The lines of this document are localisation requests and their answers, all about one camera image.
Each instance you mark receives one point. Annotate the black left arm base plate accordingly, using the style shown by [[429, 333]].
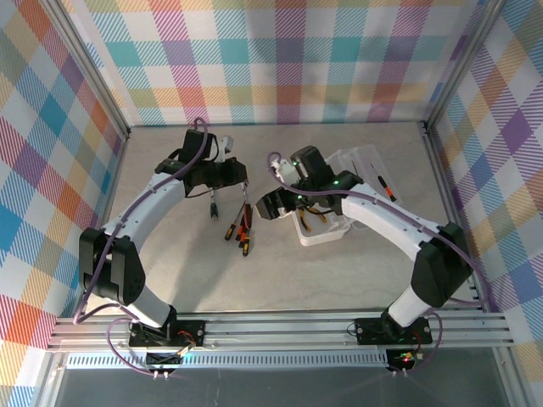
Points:
[[191, 330]]

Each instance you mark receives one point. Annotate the clear white plastic toolbox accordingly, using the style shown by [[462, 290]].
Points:
[[316, 237]]

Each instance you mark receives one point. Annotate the aluminium frame post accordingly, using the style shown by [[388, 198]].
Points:
[[85, 72], [460, 63]]

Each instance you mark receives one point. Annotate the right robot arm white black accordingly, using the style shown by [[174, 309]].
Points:
[[382, 216]]

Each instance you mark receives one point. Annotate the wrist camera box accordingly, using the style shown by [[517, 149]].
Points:
[[227, 144], [286, 171]]

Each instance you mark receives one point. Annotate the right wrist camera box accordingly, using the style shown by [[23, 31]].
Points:
[[286, 171]]

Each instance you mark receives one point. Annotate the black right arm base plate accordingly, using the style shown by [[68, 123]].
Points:
[[369, 330]]

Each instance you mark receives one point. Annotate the aluminium side rail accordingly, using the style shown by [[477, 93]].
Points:
[[87, 307], [475, 299]]

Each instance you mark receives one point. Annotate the aluminium rail beam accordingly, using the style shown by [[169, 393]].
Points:
[[275, 330]]

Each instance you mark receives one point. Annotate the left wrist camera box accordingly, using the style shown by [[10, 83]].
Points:
[[227, 144]]

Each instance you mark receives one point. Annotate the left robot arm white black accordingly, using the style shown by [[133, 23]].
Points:
[[144, 203]]

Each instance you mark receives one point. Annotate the black controller board box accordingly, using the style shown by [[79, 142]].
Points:
[[403, 358], [163, 360]]

